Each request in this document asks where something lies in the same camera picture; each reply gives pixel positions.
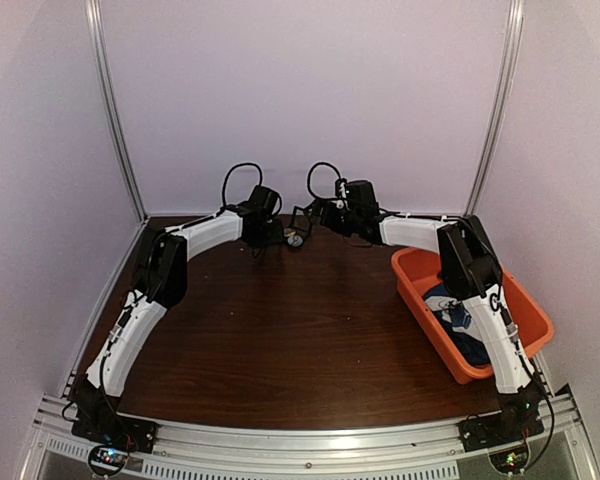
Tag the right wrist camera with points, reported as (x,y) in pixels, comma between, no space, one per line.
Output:
(341,200)

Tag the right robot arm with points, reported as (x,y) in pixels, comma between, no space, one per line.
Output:
(480,320)

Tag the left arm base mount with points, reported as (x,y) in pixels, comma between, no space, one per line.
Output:
(131,434)

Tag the black brooch display box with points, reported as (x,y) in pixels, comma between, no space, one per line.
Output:
(305,236)

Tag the left circuit board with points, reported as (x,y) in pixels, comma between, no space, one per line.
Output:
(107,461)

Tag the circuit board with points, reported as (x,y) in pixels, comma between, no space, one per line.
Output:
(107,461)
(510,461)

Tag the aluminium frame post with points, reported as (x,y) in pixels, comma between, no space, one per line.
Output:
(96,31)
(509,60)

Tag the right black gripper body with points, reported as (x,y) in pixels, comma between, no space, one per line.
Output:
(344,224)

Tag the left aluminium frame post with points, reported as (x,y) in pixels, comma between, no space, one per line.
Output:
(96,31)

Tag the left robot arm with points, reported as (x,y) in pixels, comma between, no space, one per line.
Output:
(160,282)

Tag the front aluminium rail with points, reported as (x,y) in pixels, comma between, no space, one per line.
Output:
(430,450)

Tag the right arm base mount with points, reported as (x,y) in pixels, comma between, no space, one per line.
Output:
(485,432)

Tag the right circuit board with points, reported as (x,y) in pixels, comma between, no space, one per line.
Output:
(510,461)

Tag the navy white clothing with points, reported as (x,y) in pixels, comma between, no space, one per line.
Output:
(458,324)

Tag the orange plastic bin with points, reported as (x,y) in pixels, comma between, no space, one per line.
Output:
(417,271)

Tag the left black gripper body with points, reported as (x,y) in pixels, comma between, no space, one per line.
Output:
(267,236)

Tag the right aluminium frame post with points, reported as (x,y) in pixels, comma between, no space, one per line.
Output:
(509,60)

